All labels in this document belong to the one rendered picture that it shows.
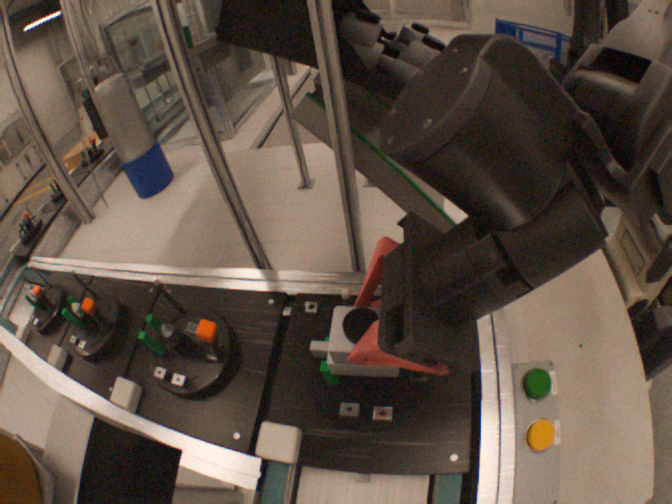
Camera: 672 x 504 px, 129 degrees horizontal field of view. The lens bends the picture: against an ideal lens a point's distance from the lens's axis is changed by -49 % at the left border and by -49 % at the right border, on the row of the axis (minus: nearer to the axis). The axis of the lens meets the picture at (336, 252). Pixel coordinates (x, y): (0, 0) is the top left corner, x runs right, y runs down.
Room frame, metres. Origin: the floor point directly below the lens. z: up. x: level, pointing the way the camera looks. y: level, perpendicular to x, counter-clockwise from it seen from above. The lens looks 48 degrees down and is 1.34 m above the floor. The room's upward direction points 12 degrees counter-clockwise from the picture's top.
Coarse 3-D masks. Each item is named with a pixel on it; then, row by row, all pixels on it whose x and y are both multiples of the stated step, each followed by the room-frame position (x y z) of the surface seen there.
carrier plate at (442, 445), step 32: (320, 320) 0.21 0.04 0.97; (288, 352) 0.18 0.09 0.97; (288, 384) 0.13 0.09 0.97; (448, 384) 0.09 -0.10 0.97; (288, 416) 0.09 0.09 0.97; (320, 416) 0.08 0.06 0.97; (416, 416) 0.06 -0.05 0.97; (448, 416) 0.05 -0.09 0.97; (320, 448) 0.04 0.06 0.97; (352, 448) 0.04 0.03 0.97; (384, 448) 0.03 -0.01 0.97; (416, 448) 0.02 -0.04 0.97; (448, 448) 0.01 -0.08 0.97
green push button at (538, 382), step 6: (534, 372) 0.06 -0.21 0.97; (540, 372) 0.06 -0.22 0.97; (546, 372) 0.05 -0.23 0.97; (528, 378) 0.06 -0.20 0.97; (534, 378) 0.05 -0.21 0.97; (540, 378) 0.05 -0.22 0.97; (546, 378) 0.05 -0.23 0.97; (528, 384) 0.05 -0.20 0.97; (534, 384) 0.05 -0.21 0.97; (540, 384) 0.04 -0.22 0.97; (546, 384) 0.04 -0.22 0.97; (528, 390) 0.04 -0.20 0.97; (534, 390) 0.04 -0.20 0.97; (540, 390) 0.03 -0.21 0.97; (546, 390) 0.03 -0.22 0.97; (534, 396) 0.03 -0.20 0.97; (540, 396) 0.03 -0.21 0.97
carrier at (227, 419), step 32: (160, 288) 0.25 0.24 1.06; (192, 288) 0.31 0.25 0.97; (224, 288) 0.30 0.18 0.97; (160, 320) 0.26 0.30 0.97; (192, 320) 0.24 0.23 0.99; (224, 320) 0.23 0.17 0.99; (256, 320) 0.23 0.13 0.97; (160, 352) 0.18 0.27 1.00; (192, 352) 0.18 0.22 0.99; (224, 352) 0.18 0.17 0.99; (256, 352) 0.18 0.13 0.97; (128, 384) 0.14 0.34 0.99; (160, 384) 0.14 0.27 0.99; (192, 384) 0.14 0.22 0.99; (224, 384) 0.14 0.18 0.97; (256, 384) 0.14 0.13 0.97; (160, 416) 0.10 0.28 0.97; (192, 416) 0.10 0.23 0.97; (224, 416) 0.09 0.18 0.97; (256, 416) 0.09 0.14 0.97
